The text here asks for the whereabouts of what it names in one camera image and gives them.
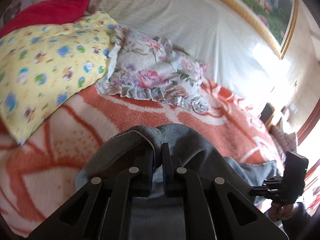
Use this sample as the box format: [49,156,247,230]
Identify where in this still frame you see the grey fleece pants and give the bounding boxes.
[75,124,279,239]

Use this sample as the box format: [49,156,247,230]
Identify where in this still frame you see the dark right sleeve forearm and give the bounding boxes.
[266,202,320,240]

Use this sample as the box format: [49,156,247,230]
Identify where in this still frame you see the person's right hand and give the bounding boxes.
[268,202,299,222]

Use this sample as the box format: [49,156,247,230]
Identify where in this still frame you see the pink quilted jacket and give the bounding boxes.
[270,125,298,163]

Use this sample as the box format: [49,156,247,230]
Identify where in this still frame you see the orange white floral blanket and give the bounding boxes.
[1,79,283,236]

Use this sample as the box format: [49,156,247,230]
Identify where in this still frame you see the white striped bed sheet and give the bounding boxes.
[88,0,279,106]

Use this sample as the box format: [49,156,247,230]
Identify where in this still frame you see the floral ruffled pillow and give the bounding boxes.
[95,25,209,114]

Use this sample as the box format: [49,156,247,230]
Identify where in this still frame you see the yellow cartoon print pillow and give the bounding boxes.
[1,11,118,145]

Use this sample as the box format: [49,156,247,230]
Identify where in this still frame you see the gold framed landscape painting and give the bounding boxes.
[220,0,298,60]

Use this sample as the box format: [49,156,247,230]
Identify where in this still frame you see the red blanket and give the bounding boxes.
[1,0,89,37]

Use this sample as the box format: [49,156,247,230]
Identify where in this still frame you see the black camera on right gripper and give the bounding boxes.
[282,151,309,202]

